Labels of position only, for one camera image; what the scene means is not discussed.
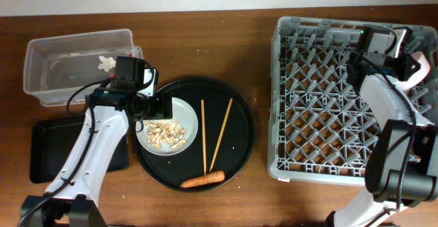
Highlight grey round plate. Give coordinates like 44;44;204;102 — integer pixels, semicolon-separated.
136;97;198;156

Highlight grey dishwasher rack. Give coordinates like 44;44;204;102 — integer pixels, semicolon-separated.
266;16;438;193

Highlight round black serving tray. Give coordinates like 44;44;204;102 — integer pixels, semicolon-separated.
131;77;255;192

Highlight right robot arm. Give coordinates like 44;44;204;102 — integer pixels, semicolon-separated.
325;25;437;226

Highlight orange carrot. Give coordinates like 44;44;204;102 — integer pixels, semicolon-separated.
180;171;225;188

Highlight black rectangular tray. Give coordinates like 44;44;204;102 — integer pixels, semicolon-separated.
29;116;130;184

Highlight white napkin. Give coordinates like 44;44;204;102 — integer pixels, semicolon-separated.
98;55;116;72

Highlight pile of food scraps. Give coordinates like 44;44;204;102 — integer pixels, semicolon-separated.
144;118;187;150

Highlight clear plastic bin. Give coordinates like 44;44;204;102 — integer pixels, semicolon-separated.
23;29;143;107

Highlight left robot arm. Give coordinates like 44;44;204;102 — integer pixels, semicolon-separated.
18;56;172;226

